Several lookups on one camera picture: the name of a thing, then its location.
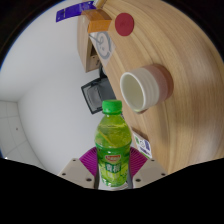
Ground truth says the black mesh office chair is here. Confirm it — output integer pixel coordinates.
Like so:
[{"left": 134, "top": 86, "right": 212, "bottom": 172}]
[{"left": 80, "top": 76, "right": 118, "bottom": 115}]

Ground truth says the flat round red coaster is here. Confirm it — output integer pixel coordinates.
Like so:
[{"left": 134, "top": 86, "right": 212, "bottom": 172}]
[{"left": 114, "top": 12, "right": 135, "bottom": 37}]

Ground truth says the purple pouch bag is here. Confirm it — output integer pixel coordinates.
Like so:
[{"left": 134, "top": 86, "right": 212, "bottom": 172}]
[{"left": 55, "top": 0, "right": 97, "bottom": 23}]

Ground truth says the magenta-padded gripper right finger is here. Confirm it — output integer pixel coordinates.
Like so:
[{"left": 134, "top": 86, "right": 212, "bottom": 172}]
[{"left": 128, "top": 146, "right": 168, "bottom": 189}]

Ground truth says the green drink bottle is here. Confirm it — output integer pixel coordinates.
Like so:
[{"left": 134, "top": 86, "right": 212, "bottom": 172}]
[{"left": 94, "top": 99, "right": 133, "bottom": 189}]

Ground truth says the wooden side desk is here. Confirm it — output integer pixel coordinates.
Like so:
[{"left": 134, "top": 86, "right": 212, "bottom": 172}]
[{"left": 77, "top": 13, "right": 102, "bottom": 74}]

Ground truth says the brown cardboard box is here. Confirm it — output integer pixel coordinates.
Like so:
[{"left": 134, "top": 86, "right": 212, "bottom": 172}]
[{"left": 81, "top": 8, "right": 113, "bottom": 34}]

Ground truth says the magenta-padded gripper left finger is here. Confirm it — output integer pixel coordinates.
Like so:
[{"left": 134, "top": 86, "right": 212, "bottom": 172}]
[{"left": 58, "top": 147, "right": 101, "bottom": 190}]

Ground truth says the white and pink mug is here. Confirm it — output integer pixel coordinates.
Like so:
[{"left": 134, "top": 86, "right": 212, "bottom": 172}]
[{"left": 119, "top": 63, "right": 175, "bottom": 115}]

